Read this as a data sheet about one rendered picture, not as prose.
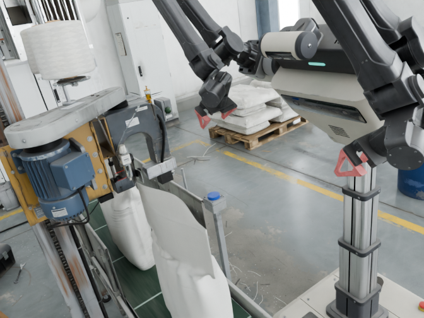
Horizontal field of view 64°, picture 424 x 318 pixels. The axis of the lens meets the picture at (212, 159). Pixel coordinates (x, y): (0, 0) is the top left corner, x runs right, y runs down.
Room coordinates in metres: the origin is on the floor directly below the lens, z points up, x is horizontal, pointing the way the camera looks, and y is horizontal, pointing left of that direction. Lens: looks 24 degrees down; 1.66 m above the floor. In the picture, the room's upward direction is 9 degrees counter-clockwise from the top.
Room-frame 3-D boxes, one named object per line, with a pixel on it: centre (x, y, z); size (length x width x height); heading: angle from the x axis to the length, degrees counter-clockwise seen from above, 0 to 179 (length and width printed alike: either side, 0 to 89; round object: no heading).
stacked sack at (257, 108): (4.25, -0.46, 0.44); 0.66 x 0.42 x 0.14; 26
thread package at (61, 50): (1.13, 0.41, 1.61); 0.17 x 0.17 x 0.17
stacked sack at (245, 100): (4.09, -0.62, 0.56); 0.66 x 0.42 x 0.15; 122
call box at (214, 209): (1.39, 0.02, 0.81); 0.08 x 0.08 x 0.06; 32
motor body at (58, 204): (1.04, 0.52, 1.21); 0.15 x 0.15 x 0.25
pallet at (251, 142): (4.43, -0.74, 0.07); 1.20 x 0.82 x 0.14; 124
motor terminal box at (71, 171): (0.99, 0.44, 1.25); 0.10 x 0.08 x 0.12; 147
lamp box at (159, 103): (1.46, 0.17, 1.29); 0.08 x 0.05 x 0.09; 32
